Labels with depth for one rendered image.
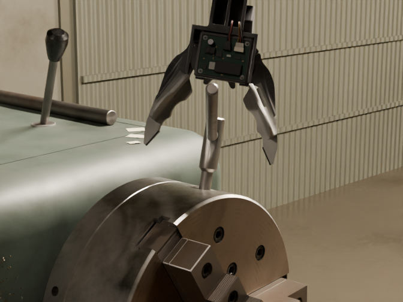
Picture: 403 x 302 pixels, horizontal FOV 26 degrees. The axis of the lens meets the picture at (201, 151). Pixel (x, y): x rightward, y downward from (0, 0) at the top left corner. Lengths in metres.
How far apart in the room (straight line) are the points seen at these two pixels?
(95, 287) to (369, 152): 5.03
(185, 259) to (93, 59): 3.21
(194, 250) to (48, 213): 0.19
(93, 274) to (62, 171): 0.16
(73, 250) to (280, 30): 4.11
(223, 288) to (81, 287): 0.15
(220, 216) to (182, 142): 0.24
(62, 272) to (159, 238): 0.12
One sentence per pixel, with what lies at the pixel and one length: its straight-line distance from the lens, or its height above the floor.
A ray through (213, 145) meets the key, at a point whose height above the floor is 1.28.
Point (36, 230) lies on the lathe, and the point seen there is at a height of 1.20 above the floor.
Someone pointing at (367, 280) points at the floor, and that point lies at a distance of 4.16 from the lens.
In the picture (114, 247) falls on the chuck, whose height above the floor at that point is 1.20.
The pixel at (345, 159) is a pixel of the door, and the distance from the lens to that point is 5.70.
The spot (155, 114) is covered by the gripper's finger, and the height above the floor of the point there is 1.33.
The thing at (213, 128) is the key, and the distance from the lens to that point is 0.92.
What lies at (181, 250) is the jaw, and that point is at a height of 1.20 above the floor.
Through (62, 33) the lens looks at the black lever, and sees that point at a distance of 1.21.
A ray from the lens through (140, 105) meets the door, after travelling 4.31.
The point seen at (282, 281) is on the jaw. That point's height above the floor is 1.10.
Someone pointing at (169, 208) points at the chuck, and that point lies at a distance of 0.96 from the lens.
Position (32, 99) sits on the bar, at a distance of 1.42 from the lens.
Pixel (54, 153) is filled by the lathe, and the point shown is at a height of 1.26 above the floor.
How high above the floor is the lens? 1.51
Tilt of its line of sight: 13 degrees down
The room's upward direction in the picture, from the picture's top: straight up
